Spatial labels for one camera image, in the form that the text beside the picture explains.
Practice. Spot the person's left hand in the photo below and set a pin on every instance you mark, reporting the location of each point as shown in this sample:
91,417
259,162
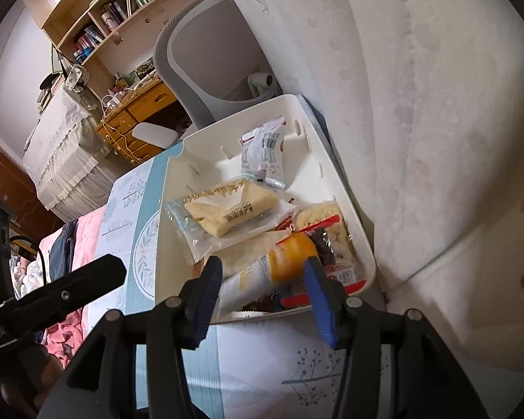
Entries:
30,375

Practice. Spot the white plastic storage box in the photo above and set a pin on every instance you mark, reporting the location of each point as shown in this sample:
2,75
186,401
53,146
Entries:
214,157

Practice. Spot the white orange-ended snack packet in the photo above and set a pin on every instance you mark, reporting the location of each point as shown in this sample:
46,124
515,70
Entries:
262,275

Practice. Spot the grey office chair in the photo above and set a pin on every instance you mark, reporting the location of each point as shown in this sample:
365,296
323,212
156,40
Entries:
209,61

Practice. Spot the row of books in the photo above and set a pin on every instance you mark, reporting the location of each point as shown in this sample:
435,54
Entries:
126,4

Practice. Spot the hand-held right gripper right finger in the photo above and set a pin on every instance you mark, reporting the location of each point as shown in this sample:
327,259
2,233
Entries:
325,314

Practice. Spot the brown wooden cabinet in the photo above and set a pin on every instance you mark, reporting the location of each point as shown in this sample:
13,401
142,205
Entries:
13,183

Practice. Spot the wooden desk with drawers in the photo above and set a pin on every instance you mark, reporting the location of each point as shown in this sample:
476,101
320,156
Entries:
135,118

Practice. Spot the white lace cover cloth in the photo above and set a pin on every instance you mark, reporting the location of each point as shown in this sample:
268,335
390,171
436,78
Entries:
65,148

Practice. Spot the floral pouch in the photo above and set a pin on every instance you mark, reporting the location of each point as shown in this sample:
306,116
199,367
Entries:
76,77

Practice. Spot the dark blue cloth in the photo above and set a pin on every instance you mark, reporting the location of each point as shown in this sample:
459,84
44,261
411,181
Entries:
63,244

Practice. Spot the dark red snack packet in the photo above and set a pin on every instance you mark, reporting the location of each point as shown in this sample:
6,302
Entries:
321,244

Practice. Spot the white red-trimmed snack packet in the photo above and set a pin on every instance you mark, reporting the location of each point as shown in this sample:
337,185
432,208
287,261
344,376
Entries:
264,148

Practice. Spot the wooden bookshelf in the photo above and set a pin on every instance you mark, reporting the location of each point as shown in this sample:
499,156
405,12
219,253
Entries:
70,8

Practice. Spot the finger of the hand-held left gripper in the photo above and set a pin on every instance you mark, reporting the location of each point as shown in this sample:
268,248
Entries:
70,290

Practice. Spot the puffed rice bar packet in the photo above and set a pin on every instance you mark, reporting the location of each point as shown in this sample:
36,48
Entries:
336,227

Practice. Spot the pink blanket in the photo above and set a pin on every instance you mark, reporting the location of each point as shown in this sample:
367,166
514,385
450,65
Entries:
87,235

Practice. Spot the yellow cake packet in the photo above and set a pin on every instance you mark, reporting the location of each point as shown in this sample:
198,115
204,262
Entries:
227,209

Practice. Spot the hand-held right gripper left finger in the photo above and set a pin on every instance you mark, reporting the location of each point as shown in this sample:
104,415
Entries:
205,301

